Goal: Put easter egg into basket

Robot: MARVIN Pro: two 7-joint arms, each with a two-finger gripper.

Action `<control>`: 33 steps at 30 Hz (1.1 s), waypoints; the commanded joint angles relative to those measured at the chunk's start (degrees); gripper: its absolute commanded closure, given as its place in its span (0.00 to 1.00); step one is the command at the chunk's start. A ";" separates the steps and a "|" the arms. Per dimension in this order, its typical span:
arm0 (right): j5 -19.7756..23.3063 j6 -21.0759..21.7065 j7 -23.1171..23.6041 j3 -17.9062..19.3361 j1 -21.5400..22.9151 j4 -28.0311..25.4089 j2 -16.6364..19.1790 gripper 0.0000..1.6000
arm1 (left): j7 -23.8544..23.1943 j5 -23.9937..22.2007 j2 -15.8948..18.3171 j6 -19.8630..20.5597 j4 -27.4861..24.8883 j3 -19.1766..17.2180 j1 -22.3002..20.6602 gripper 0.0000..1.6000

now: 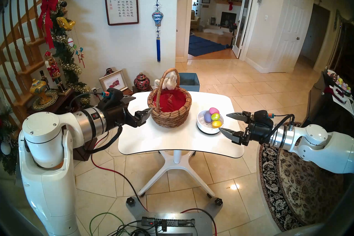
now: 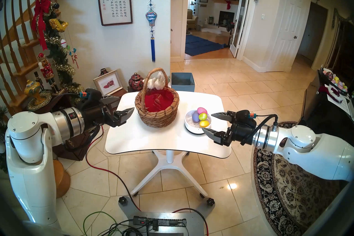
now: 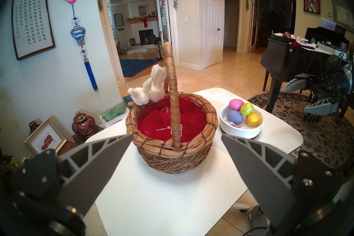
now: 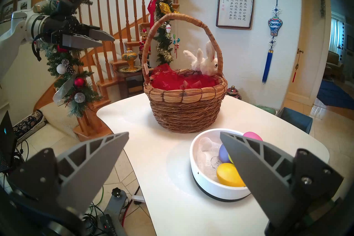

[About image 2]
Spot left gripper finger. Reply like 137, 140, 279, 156
111, 107, 135, 128
100, 95, 121, 106

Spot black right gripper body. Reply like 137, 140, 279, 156
230, 121, 257, 146

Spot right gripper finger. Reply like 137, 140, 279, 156
211, 112, 236, 123
202, 127, 232, 146

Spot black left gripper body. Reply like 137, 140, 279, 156
82, 100, 116, 129

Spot red shredded basket filling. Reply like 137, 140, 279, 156
144, 89, 175, 113

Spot framed red shoe picture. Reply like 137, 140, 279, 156
93, 70, 123, 96

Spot white round bowl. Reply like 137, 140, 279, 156
184, 110, 212, 135

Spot red cloisonne lidded jar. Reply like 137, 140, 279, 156
128, 73, 144, 91

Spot dark wood side table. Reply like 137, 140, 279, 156
26, 89, 127, 161

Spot white plush bunny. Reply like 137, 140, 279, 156
142, 72, 169, 90

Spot blue open box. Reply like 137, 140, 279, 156
171, 72, 195, 92

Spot ornate decorative plate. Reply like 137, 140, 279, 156
27, 91, 52, 111

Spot colourful hanging bird ornaments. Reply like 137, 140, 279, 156
68, 48, 79, 68

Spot small black nutcracker figure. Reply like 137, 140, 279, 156
34, 71, 45, 92

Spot green tinsel stair garland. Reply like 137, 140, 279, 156
41, 2, 85, 95

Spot red nutcracker figure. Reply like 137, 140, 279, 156
37, 52, 60, 93

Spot yellow cloisonne urn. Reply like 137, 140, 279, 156
24, 80, 42, 103

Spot round orange wooden stand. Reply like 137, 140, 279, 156
53, 159, 71, 199

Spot blue area rug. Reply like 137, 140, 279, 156
185, 34, 224, 57

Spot large oriental floral rug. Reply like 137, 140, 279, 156
251, 121, 346, 236

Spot wooden staircase railing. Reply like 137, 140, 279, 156
0, 0, 90, 117

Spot blue vase tassel hanging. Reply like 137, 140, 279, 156
145, 0, 157, 63

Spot gold foil ornament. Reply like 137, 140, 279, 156
49, 18, 69, 32

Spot black fireplace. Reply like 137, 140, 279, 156
218, 11, 235, 27

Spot white glass french door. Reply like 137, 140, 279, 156
230, 0, 252, 58

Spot black power strip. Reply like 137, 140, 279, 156
133, 216, 187, 227

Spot white paper sheet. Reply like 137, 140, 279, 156
327, 94, 352, 117

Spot tan armchair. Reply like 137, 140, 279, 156
187, 9, 199, 30

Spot decorated christmas tree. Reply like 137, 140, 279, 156
0, 105, 11, 174

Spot black tray of eggs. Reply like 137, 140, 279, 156
317, 68, 350, 97

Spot white panel door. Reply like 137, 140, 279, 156
267, 0, 309, 73

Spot red ribbon bow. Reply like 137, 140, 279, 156
31, 0, 51, 50

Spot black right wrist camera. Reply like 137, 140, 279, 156
235, 110, 256, 128

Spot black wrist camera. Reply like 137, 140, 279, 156
235, 110, 256, 128
78, 88, 103, 106

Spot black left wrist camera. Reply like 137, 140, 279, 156
78, 88, 103, 106

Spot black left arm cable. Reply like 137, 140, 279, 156
65, 125, 101, 153

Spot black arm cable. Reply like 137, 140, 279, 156
65, 125, 101, 153
250, 113, 279, 144

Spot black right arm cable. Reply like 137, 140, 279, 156
250, 113, 279, 144

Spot wicker basket with handle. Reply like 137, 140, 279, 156
135, 68, 179, 128

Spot white table pedestal base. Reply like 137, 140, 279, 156
130, 150, 208, 197

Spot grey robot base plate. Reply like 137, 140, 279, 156
118, 196, 215, 236

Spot green cable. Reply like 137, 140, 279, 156
83, 211, 119, 236

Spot black cable bundle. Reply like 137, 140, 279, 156
97, 219, 158, 236

